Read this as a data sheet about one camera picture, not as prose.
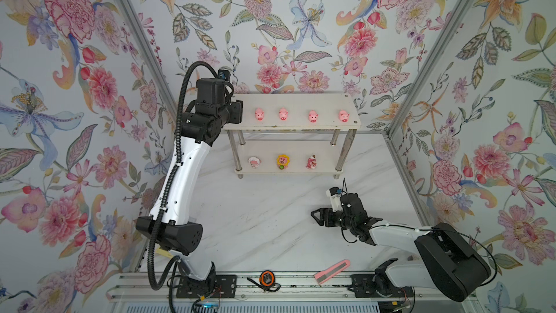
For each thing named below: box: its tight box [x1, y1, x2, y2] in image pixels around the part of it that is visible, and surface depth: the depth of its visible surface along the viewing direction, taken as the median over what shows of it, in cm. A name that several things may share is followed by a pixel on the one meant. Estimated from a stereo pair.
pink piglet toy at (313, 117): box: [307, 110, 320, 124], surface depth 78 cm
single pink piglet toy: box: [338, 110, 351, 123], surface depth 78 cm
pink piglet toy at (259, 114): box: [254, 107, 265, 121], surface depth 79 cm
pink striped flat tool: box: [314, 259, 351, 285], surface depth 78 cm
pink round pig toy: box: [247, 155, 262, 169], surface depth 97 cm
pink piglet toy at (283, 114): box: [278, 107, 289, 121], surface depth 78 cm
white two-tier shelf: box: [223, 93, 362, 179], surface depth 86 cm
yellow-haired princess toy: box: [276, 154, 291, 171], surface depth 98 cm
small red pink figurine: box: [305, 154, 318, 169], surface depth 98 cm
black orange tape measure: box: [246, 269, 281, 292], surface depth 75 cm
